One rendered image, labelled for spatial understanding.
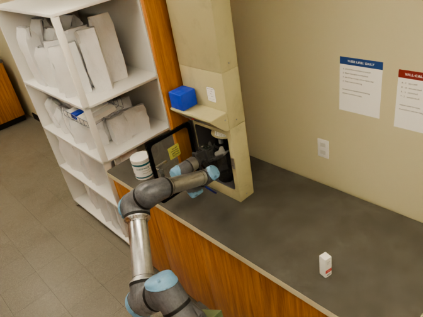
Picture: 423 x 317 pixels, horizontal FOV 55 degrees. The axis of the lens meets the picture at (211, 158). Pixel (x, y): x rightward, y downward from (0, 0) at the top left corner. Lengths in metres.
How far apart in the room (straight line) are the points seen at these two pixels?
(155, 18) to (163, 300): 1.32
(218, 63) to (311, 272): 1.04
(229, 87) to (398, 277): 1.13
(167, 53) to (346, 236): 1.28
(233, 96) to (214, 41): 0.30
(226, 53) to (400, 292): 1.27
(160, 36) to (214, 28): 0.38
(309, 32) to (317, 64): 0.16
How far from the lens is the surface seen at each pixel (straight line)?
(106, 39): 3.16
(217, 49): 1.91
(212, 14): 1.87
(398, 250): 2.07
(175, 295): 1.57
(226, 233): 2.15
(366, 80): 2.02
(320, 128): 2.28
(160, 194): 1.75
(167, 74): 2.21
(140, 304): 1.66
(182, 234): 2.50
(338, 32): 2.02
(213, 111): 2.06
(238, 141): 2.15
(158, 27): 2.15
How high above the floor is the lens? 2.39
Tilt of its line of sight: 32 degrees down
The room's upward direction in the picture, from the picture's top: 10 degrees counter-clockwise
